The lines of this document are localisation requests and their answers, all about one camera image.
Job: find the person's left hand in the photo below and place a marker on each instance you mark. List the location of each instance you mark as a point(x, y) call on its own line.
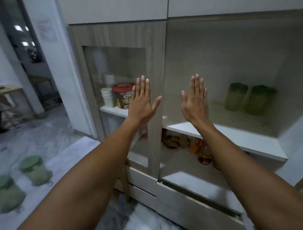
point(140, 106)

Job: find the person's right little finger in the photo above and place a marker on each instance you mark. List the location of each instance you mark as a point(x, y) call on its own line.
point(205, 94)

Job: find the wooden table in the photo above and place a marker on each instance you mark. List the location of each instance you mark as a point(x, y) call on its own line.
point(9, 94)

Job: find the person's left thumb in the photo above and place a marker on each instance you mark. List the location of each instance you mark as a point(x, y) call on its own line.
point(157, 102)

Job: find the red lid snack tub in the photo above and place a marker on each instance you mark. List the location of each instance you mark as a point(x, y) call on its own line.
point(122, 96)

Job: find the person's right forearm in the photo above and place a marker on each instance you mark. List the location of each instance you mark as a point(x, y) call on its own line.
point(246, 175)

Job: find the white cup stack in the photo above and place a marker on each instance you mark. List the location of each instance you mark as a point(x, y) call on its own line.
point(109, 80)

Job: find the green lid glass jar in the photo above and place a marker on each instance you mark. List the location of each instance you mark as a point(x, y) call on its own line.
point(10, 196)
point(35, 170)

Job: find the glass cabinet door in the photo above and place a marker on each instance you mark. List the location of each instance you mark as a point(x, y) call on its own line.
point(123, 61)

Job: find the person's left middle finger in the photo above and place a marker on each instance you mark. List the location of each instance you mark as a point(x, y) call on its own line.
point(143, 85)

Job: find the person's right hand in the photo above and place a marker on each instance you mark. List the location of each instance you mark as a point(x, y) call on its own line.
point(195, 106)

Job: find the person's right thumb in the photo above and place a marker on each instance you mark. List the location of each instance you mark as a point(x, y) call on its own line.
point(184, 98)

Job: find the white cabinet shelf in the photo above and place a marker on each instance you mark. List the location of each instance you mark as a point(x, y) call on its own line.
point(248, 139)

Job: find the amber oil bottle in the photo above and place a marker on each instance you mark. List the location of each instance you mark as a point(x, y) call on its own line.
point(204, 154)

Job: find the brown snack bag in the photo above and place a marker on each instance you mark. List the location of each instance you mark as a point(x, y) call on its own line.
point(174, 141)

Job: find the grey cabinet drawer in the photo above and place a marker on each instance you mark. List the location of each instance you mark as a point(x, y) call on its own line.
point(189, 203)

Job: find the person's right middle finger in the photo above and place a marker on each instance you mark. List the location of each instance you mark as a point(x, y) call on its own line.
point(197, 83)

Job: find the stack of white paper cups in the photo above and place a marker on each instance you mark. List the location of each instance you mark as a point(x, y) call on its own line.
point(107, 97)

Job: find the orange packet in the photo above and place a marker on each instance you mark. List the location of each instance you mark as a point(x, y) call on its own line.
point(194, 147)

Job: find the grey wooden cabinet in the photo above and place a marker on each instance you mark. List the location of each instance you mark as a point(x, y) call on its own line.
point(213, 47)

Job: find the green filled storage jar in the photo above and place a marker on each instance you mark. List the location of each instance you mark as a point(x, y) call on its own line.
point(259, 100)
point(235, 97)

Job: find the person's left forearm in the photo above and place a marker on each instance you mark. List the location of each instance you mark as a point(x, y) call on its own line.
point(94, 170)

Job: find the person's left little finger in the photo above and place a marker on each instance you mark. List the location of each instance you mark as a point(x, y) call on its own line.
point(133, 92)

